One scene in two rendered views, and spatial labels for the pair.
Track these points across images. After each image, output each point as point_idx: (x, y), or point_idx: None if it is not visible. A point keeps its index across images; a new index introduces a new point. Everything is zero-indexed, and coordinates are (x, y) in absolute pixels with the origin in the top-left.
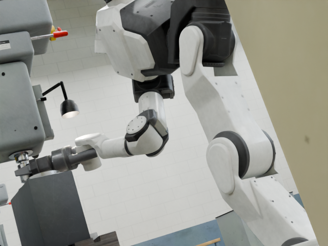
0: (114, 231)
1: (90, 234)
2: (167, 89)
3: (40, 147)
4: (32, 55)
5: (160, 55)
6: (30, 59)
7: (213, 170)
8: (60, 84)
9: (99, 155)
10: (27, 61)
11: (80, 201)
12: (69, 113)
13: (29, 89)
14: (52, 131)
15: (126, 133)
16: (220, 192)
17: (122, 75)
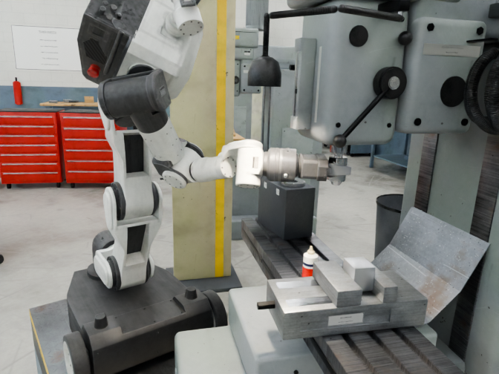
0: (242, 218)
1: (277, 279)
2: None
3: (312, 139)
4: (290, 6)
5: None
6: (296, 6)
7: (162, 203)
8: (270, 18)
9: (235, 172)
10: (302, 6)
11: (258, 197)
12: (266, 77)
13: None
14: (290, 120)
15: (204, 156)
16: (161, 220)
17: (184, 85)
